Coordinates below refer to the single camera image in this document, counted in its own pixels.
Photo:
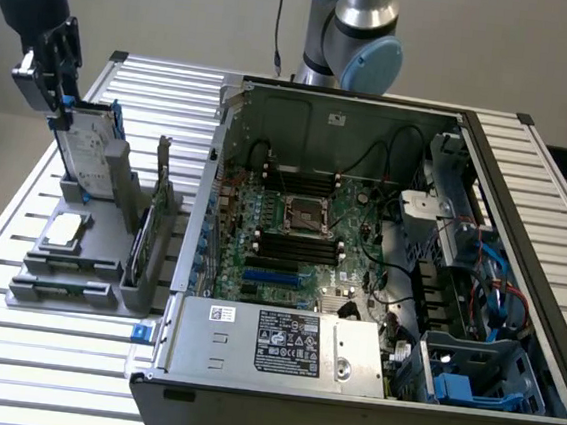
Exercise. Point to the silver disk with blue rails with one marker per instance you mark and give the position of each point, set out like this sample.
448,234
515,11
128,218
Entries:
81,148

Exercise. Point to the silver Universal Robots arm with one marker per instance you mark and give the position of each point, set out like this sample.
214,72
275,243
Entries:
363,9

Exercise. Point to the silver disk bay cage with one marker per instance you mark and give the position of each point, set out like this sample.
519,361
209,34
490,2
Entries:
430,206

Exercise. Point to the grey disk bay with blue carrier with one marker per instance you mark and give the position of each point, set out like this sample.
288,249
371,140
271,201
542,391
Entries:
499,369

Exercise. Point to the grey parts rack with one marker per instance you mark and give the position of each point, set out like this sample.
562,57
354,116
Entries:
107,215

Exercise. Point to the silver CPU chip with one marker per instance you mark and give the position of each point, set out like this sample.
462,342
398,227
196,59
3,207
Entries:
67,229

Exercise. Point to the green graphics card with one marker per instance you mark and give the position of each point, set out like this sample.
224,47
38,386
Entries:
160,200

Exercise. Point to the green RAM stick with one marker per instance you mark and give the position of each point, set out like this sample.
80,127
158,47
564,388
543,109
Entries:
62,289
74,268

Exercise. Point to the black RAM slot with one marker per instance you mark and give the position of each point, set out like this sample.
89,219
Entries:
299,175
300,169
295,242
294,255
295,249
298,187
296,236
299,181

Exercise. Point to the blue case latch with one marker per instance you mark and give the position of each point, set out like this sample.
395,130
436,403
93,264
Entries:
141,333

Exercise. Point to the CPU socket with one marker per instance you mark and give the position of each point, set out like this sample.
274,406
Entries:
308,215

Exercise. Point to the black expansion slot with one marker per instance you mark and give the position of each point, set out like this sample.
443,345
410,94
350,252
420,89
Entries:
271,265

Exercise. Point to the blue expansion slot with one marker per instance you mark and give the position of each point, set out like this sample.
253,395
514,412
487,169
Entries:
269,277

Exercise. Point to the silver coin battery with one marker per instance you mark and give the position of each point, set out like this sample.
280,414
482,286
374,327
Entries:
362,198

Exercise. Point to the silver power supply box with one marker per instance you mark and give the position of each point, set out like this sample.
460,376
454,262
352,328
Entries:
231,343

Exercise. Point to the green motherboard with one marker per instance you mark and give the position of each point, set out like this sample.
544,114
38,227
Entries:
357,229

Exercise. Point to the silver chipset heat sink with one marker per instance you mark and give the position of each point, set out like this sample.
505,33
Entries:
337,308

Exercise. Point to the black open PC case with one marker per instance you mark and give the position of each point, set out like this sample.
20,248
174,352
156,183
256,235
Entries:
253,420

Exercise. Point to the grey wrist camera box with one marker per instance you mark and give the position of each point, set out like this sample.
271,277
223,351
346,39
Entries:
27,82

